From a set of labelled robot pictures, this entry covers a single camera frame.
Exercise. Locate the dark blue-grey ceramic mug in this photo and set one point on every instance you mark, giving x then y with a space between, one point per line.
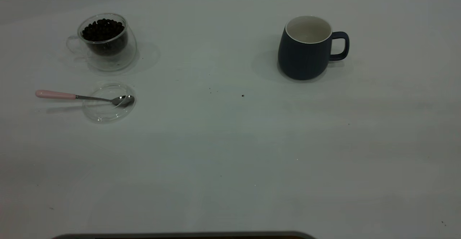
302 60

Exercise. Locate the clear round glass lid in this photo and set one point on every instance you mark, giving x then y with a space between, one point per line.
104 113

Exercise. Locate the dark coffee beans pile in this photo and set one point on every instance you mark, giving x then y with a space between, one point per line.
102 31

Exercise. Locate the clear double-wall glass cup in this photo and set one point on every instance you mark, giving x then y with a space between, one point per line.
115 60

